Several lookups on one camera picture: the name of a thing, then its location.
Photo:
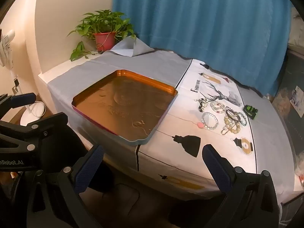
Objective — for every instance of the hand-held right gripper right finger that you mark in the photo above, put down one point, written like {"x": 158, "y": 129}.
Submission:
{"x": 216, "y": 171}

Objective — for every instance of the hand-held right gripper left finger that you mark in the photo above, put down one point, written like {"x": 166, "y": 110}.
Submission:
{"x": 89, "y": 169}

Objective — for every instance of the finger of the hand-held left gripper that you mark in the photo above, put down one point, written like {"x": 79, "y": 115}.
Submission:
{"x": 22, "y": 99}
{"x": 35, "y": 129}

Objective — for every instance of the thin metal bangle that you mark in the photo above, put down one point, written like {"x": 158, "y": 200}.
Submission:
{"x": 227, "y": 111}

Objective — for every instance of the orange metal tray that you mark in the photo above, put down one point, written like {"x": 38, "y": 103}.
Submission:
{"x": 123, "y": 104}

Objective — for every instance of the white standing fan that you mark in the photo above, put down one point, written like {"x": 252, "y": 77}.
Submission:
{"x": 33, "y": 114}

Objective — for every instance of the white printed tablecloth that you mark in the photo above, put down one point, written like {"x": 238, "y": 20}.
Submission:
{"x": 213, "y": 152}

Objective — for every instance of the green black small device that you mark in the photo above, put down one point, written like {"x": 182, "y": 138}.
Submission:
{"x": 251, "y": 111}

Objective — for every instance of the dark cabinet with stickers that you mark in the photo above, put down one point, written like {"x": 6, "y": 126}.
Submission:
{"x": 292, "y": 104}

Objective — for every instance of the potted green plant red pot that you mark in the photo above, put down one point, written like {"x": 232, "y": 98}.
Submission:
{"x": 104, "y": 40}

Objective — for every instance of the grey cloth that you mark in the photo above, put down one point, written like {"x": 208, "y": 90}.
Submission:
{"x": 142, "y": 61}

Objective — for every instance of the blue curtain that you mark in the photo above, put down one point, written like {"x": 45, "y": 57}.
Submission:
{"x": 201, "y": 16}

